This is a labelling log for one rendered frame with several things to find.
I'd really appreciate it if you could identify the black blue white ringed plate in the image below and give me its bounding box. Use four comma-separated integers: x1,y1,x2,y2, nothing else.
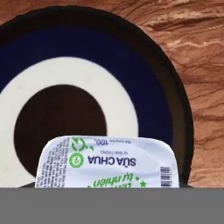
0,4,195,189

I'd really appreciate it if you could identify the white yogurt container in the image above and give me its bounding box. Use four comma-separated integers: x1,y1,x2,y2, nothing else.
34,135,180,189

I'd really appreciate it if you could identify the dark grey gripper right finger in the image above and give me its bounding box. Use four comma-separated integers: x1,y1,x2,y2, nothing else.
178,183,196,189

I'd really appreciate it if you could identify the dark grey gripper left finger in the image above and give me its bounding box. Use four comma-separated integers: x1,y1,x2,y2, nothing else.
18,181,37,189

